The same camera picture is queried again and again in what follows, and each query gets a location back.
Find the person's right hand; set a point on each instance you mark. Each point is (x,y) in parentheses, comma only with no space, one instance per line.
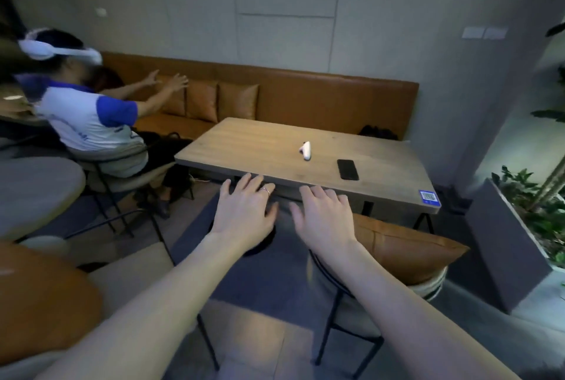
(324,225)

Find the person's left hand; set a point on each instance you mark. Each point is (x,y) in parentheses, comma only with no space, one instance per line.
(240,216)

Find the person's right thumb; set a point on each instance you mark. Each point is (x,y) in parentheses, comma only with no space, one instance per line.
(296,216)

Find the person's left little finger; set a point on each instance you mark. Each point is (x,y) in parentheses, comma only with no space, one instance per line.
(225,191)

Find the person's right middle finger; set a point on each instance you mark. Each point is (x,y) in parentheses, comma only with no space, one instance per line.
(318,195)

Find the person's right little finger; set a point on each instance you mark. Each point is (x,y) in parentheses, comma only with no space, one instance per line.
(344,204)

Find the person's left middle finger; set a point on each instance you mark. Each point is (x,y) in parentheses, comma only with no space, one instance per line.
(256,186)

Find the person's left thumb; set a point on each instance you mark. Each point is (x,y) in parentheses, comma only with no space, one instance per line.
(272,214)

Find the black smartphone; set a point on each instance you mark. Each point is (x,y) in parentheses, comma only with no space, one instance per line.
(348,169)

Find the rectangular wooden table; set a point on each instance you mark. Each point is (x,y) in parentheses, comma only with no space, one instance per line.
(265,146)

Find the white handheld controller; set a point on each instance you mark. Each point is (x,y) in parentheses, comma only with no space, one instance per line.
(305,151)

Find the large orange leather cushion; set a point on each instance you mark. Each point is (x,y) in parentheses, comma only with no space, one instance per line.
(406,249)

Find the black bag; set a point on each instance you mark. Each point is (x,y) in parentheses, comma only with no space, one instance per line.
(377,132)

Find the blue square sticker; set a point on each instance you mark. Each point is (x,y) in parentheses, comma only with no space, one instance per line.
(429,197)

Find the orange square cushion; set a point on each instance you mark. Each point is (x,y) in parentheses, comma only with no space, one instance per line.
(177,104)
(201,101)
(238,101)

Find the orange leather bench sofa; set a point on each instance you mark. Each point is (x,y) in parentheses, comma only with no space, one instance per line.
(318,97)

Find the black metal chair beige seat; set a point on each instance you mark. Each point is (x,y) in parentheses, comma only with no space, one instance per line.
(344,304)
(119,181)

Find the beige upholstered chair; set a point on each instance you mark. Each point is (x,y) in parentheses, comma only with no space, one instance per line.
(132,274)

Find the grey rectangular planter box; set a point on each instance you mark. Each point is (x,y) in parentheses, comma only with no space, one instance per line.
(503,243)

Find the grey round table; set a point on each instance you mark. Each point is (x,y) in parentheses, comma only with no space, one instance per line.
(35,192)

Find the green leafy plants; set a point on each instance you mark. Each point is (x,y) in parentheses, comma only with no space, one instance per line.
(540,216)

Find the rounded orange leather cushion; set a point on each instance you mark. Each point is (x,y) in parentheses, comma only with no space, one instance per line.
(44,300)

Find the dark wooden tabletop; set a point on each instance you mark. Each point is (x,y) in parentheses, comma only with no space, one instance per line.
(17,106)

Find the tall dark leafy plant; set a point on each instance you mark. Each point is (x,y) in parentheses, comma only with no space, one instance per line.
(554,115)

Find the white headset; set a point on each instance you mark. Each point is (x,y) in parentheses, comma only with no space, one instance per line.
(44,49)

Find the white wall switch plate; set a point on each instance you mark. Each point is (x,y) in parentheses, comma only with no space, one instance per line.
(496,33)
(473,32)

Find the small white wall fixture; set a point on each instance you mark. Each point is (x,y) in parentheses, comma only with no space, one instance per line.
(101,12)

